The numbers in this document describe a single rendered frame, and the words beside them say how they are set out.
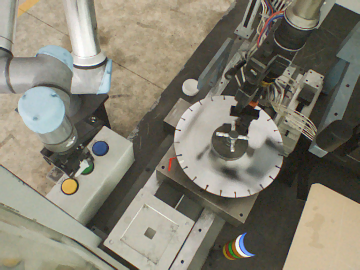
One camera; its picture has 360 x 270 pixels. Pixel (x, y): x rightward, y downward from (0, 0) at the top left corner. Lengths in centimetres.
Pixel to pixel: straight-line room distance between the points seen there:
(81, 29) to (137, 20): 161
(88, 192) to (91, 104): 41
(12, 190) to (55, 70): 32
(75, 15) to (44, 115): 42
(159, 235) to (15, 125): 149
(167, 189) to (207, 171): 22
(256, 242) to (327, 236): 56
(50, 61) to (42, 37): 187
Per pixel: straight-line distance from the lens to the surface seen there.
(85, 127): 77
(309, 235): 113
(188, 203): 103
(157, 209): 87
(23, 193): 42
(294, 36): 72
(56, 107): 58
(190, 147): 88
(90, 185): 91
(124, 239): 86
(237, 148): 89
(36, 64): 67
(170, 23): 252
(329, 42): 160
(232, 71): 69
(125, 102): 206
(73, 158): 76
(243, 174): 88
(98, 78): 100
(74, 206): 90
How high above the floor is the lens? 175
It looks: 64 degrees down
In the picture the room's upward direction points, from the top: 11 degrees clockwise
